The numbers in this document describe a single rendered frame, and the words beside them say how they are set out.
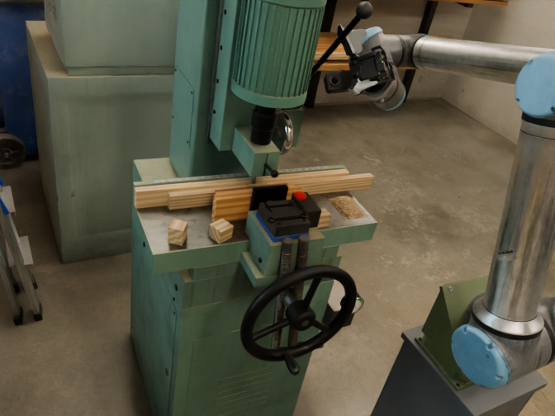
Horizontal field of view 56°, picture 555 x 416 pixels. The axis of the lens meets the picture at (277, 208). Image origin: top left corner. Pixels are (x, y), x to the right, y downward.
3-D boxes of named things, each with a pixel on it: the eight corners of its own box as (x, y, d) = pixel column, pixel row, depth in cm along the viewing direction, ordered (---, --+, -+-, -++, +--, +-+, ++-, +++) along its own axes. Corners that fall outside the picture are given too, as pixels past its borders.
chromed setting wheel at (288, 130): (281, 163, 143) (288, 123, 136) (263, 142, 152) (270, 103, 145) (290, 163, 144) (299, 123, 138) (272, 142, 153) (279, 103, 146)
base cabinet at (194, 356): (165, 469, 165) (179, 311, 126) (128, 333, 206) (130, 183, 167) (290, 428, 184) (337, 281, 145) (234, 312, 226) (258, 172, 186)
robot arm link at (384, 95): (359, 73, 137) (367, 108, 136) (353, 68, 133) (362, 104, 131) (392, 62, 133) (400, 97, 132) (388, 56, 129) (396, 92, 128)
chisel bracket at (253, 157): (249, 183, 127) (254, 153, 122) (230, 154, 137) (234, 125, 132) (277, 181, 130) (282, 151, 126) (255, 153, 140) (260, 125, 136)
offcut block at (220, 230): (220, 229, 124) (222, 218, 122) (231, 237, 122) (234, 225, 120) (208, 235, 121) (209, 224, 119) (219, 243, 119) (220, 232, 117)
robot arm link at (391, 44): (375, 42, 151) (389, 81, 149) (343, 44, 146) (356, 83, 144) (394, 23, 143) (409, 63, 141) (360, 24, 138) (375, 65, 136)
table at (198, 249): (160, 305, 109) (162, 284, 105) (130, 220, 131) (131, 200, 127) (392, 262, 135) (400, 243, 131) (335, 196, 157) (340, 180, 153)
